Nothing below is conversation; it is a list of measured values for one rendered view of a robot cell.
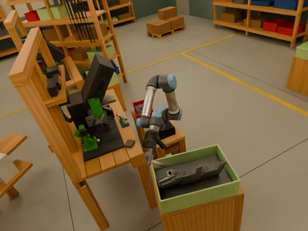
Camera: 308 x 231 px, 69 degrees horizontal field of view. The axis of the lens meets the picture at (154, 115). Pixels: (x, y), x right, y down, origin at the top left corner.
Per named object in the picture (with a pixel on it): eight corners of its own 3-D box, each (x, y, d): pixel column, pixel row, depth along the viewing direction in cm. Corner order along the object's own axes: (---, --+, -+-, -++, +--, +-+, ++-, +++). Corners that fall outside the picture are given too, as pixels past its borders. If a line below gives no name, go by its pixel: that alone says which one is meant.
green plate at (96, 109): (103, 112, 254) (97, 94, 247) (104, 114, 247) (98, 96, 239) (93, 115, 252) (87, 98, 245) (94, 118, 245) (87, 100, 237)
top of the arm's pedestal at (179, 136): (172, 122, 257) (171, 119, 255) (185, 138, 232) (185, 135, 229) (146, 132, 250) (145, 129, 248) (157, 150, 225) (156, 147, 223)
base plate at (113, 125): (106, 98, 314) (106, 97, 313) (125, 146, 227) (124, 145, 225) (76, 108, 306) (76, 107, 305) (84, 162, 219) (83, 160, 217)
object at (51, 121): (73, 102, 321) (42, 34, 265) (81, 178, 202) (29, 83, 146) (66, 104, 319) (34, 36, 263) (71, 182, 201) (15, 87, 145)
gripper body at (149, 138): (141, 147, 158) (145, 131, 162) (152, 150, 160) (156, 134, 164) (144, 146, 151) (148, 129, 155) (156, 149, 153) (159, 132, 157)
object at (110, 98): (113, 95, 272) (112, 93, 270) (116, 101, 259) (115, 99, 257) (81, 105, 265) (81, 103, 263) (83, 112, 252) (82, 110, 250)
